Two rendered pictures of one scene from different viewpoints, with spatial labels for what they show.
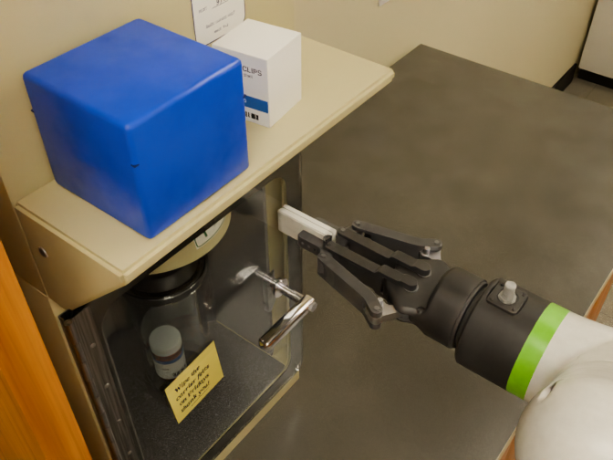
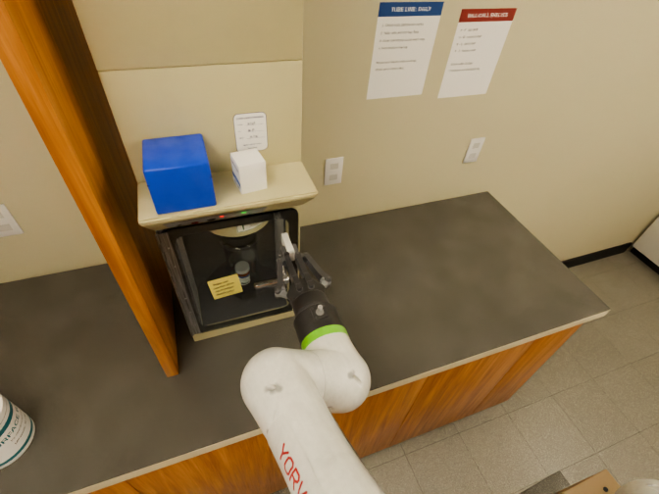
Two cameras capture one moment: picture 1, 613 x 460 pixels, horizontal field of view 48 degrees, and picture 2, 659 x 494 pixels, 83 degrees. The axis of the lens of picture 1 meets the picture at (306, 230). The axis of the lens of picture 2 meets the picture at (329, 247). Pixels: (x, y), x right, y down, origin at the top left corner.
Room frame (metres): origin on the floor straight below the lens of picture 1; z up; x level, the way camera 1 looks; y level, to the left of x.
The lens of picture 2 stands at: (0.05, -0.38, 1.94)
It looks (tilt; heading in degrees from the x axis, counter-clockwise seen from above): 45 degrees down; 29
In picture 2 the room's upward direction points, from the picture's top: 6 degrees clockwise
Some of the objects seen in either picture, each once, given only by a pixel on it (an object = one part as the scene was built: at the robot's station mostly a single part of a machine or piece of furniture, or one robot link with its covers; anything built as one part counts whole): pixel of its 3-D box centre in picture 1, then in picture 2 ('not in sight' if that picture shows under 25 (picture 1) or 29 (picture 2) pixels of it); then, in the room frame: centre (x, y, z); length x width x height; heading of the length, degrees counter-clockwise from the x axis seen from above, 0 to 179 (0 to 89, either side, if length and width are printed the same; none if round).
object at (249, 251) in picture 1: (217, 346); (240, 276); (0.48, 0.10, 1.19); 0.30 x 0.01 x 0.40; 142
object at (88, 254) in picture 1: (232, 176); (231, 208); (0.45, 0.06, 1.46); 0.32 x 0.12 x 0.10; 142
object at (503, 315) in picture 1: (501, 328); (319, 324); (0.41, -0.18, 1.31); 0.09 x 0.06 x 0.12; 142
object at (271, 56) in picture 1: (258, 72); (248, 171); (0.49, 0.04, 1.54); 0.05 x 0.05 x 0.06; 60
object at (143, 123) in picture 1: (144, 124); (179, 172); (0.39, 0.11, 1.55); 0.10 x 0.10 x 0.09; 52
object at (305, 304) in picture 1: (277, 314); (271, 276); (0.52, 0.03, 1.20); 0.10 x 0.05 x 0.03; 142
